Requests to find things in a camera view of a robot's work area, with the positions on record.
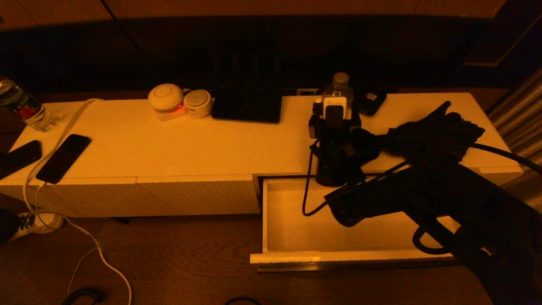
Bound clear bottle with grey cap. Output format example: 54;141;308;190
321;72;355;121

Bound black umbrella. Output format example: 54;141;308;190
375;101;486;166

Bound white ribbed drawer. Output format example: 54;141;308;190
249;175;466;266

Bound long white low cabinet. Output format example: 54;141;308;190
0;92;525;219

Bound small black adapter box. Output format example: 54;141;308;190
357;90;387;116

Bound flat black set-top box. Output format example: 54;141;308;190
210;86;283;124

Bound small white round speaker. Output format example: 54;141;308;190
183;89;213;118

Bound white ribbed cabinet door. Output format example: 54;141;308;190
0;177;183;218
137;174;261;215

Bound large white round device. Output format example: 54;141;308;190
148;83;188;122

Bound pale pleated curtain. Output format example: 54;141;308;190
487;68;542;212

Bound black smartphone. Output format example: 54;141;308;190
0;140;43;180
36;133;93;184

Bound labelled plastic water bottle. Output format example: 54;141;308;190
0;76;60;133

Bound white sneaker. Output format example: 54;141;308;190
8;212;65;242

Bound dark trouser leg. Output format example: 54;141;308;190
0;210;19;246

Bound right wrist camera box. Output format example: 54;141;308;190
323;97;348;128

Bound black base cable with plug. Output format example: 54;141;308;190
224;296;263;305

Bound thin black wall cable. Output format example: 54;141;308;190
99;0;145;56

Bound thin white cable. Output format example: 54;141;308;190
36;184;101;298

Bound coiled black cable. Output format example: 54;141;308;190
62;287;105;305

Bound thick white charging cable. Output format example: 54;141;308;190
23;98;133;305

